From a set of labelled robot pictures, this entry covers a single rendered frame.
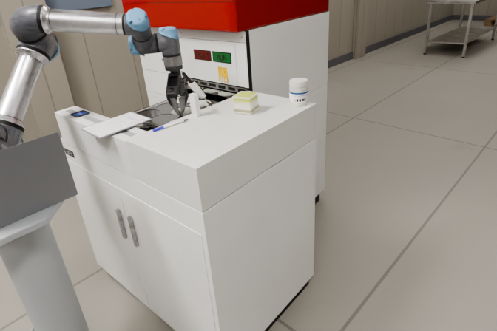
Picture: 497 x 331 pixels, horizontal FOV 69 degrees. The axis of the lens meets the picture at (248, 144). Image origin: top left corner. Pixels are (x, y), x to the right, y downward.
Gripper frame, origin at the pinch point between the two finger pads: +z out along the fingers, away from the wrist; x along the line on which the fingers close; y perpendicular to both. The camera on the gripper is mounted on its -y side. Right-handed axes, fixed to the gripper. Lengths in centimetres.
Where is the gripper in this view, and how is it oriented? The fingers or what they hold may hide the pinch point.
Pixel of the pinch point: (180, 113)
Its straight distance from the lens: 159.2
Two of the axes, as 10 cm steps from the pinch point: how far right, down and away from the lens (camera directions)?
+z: 0.7, 9.0, 4.3
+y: -0.4, -4.2, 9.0
